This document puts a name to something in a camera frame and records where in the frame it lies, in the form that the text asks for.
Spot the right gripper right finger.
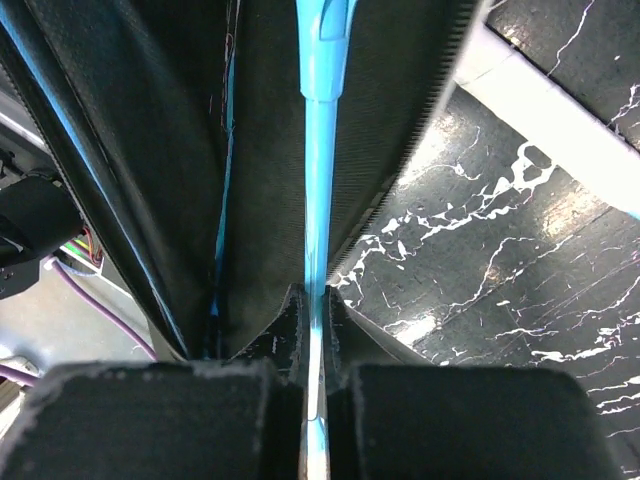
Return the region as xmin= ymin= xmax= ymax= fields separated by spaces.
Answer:
xmin=325 ymin=289 xmax=621 ymax=479

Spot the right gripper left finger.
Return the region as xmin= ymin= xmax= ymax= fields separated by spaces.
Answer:
xmin=0 ymin=283 xmax=309 ymax=480

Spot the blue racket bag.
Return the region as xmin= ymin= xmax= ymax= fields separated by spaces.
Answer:
xmin=1 ymin=1 xmax=483 ymax=360

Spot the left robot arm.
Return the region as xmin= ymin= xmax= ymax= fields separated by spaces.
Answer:
xmin=1 ymin=176 xmax=84 ymax=299

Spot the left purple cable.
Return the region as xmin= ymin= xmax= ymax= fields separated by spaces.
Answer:
xmin=0 ymin=254 xmax=159 ymax=389

